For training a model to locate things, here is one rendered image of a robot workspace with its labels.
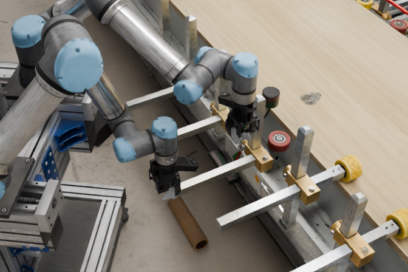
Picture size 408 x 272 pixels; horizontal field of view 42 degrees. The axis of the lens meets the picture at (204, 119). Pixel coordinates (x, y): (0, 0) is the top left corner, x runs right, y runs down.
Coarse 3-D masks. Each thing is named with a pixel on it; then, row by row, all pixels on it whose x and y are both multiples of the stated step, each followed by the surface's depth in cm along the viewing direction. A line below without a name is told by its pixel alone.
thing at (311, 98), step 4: (312, 92) 209; (316, 92) 209; (300, 96) 209; (304, 96) 207; (308, 96) 207; (312, 96) 207; (316, 96) 207; (320, 96) 209; (304, 100) 207; (308, 100) 206; (312, 100) 205; (316, 100) 207
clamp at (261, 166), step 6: (246, 144) 194; (246, 150) 195; (252, 150) 192; (258, 150) 192; (264, 150) 192; (258, 156) 190; (270, 156) 190; (258, 162) 189; (264, 162) 188; (270, 162) 189; (258, 168) 191; (264, 168) 190; (270, 168) 192
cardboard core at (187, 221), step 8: (176, 200) 274; (176, 208) 271; (184, 208) 271; (176, 216) 270; (184, 216) 267; (192, 216) 269; (184, 224) 265; (192, 224) 264; (184, 232) 266; (192, 232) 260; (200, 232) 261; (192, 240) 259; (200, 240) 257; (200, 248) 262
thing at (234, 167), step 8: (272, 152) 192; (280, 152) 195; (240, 160) 190; (248, 160) 190; (216, 168) 187; (224, 168) 187; (232, 168) 187; (240, 168) 189; (200, 176) 184; (208, 176) 184; (216, 176) 185; (224, 176) 187; (184, 184) 181; (192, 184) 182; (200, 184) 183; (184, 192) 182
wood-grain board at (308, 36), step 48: (192, 0) 261; (240, 0) 261; (288, 0) 261; (336, 0) 262; (240, 48) 232; (288, 48) 232; (336, 48) 233; (384, 48) 233; (288, 96) 209; (336, 96) 209; (384, 96) 210; (336, 144) 190; (384, 144) 190; (384, 192) 174
